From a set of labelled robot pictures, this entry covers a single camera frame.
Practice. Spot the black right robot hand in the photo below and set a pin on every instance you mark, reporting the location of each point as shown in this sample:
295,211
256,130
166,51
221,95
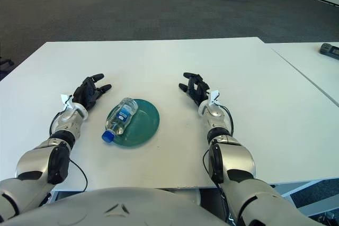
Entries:
200,91

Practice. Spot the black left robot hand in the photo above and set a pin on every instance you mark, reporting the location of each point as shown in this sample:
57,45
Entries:
86,93

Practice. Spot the clear plastic water bottle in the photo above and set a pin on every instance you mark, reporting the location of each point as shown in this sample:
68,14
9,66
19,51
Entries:
123,115

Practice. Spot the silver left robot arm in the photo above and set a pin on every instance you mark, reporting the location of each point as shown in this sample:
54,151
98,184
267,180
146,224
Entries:
39,157

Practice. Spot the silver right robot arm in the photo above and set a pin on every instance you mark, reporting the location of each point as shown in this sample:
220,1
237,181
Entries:
238,157

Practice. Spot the green round plate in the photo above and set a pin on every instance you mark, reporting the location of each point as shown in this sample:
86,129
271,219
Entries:
145,125

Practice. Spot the black office chair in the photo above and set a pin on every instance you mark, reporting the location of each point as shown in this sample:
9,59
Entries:
5,62

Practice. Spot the grey robot torso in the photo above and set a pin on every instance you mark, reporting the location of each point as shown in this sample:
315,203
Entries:
119,207

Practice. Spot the black handheld device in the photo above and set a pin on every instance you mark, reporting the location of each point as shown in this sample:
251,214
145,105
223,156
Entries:
329,50

